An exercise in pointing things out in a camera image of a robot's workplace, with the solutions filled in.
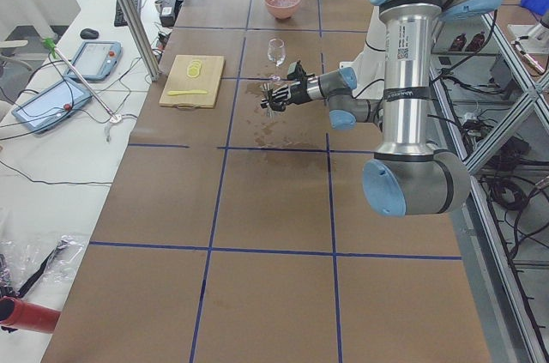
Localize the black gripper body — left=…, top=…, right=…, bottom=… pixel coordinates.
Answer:
left=274, top=80, right=320, bottom=109

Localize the steel cocktail jigger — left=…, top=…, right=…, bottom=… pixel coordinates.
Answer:
left=262, top=82, right=275, bottom=118

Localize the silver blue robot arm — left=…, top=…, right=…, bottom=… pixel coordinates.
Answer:
left=261, top=0, right=503, bottom=217

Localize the pink bowl of ice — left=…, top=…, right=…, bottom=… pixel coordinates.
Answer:
left=263, top=0, right=301, bottom=20

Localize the clear wine glass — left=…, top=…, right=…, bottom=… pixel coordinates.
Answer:
left=267, top=38, right=286, bottom=82

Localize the yellow plastic knife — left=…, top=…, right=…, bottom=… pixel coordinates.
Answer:
left=167, top=89, right=208, bottom=96

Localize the bamboo cutting board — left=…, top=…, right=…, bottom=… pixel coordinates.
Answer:
left=159, top=55, right=225, bottom=108

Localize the black keyboard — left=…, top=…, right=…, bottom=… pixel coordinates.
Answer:
left=113, top=0, right=143, bottom=27

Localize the far blue teach pendant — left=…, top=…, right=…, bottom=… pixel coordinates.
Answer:
left=70, top=41, right=122, bottom=82

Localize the blue teach pendant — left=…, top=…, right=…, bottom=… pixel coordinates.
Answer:
left=11, top=79, right=92, bottom=134
left=70, top=41, right=122, bottom=82

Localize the black computer mouse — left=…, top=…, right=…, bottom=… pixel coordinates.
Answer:
left=80, top=28, right=100, bottom=39

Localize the near blue teach pendant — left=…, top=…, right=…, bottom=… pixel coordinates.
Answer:
left=11, top=79, right=92, bottom=134

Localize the metal rod with green tip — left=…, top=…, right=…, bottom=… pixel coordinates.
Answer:
left=42, top=38, right=123, bottom=124

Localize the clear plastic bag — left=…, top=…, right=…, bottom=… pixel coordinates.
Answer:
left=1, top=233, right=88, bottom=299

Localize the red thermos bottle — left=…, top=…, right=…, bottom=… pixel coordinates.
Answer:
left=1, top=297, right=61, bottom=334

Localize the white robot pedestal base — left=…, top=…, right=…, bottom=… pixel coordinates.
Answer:
left=340, top=7, right=386, bottom=100

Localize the aluminium frame post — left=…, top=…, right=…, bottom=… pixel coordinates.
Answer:
left=117, top=0, right=160, bottom=82

